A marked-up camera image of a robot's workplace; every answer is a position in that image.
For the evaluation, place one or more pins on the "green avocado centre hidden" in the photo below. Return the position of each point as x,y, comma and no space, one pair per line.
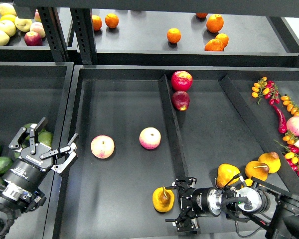
16,155

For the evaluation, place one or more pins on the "red apple on shelf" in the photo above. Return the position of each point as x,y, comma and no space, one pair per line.
32,38

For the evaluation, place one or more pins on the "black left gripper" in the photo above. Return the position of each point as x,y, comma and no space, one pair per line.
35,161

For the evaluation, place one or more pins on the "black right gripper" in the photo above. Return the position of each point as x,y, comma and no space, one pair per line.
204,202

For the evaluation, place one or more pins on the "yellow lemon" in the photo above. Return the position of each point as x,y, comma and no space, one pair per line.
9,17

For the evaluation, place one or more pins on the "pink peach behind post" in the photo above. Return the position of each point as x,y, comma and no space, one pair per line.
37,16

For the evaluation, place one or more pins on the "red chili pepper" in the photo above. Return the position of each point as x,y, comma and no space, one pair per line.
282,123

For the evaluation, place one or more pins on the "pale yellow pear top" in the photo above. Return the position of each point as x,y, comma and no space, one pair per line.
7,9

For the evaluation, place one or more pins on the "dark red apple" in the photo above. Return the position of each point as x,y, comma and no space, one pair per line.
180,100

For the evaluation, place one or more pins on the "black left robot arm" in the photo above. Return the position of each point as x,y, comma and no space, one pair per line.
20,193

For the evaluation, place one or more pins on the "black perforated post left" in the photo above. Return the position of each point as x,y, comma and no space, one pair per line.
54,34

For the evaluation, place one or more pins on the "cherry tomato bunch bottom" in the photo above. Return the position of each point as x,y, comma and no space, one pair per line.
290,150

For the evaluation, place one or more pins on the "pale peach on shelf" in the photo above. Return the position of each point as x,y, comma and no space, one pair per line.
38,28

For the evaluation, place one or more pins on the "black perforated shelf post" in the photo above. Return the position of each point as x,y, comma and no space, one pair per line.
83,26

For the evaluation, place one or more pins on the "cherry tomato bunch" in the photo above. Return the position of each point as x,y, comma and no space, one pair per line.
290,150
265,89

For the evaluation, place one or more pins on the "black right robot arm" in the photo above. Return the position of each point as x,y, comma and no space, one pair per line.
273,209

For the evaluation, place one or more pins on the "black tray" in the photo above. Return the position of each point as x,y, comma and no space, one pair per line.
29,92
111,198

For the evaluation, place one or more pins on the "pale yellow apple right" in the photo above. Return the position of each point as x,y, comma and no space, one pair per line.
23,24

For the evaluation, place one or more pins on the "pink apple left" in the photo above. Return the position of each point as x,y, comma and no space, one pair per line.
102,146

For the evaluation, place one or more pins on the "bright red apple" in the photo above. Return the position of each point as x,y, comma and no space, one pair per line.
181,81

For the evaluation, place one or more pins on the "green avocado beside tray edge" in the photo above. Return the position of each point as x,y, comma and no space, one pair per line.
46,138

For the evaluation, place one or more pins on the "cherry tomato bunch top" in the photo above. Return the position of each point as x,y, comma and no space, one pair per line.
265,89

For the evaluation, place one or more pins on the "pink apple right tray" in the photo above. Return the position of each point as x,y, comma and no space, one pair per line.
293,125

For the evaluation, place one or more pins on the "pink apple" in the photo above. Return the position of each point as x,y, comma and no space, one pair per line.
102,146
150,138

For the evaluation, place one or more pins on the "pink apple centre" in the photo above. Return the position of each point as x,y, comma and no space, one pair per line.
150,138

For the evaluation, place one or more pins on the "pale yellow apple middle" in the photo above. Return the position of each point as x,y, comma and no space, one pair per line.
8,27

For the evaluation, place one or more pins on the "black middle tray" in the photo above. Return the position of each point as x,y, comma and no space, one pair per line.
111,198

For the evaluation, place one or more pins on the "black left tray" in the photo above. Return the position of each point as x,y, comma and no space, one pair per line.
29,92

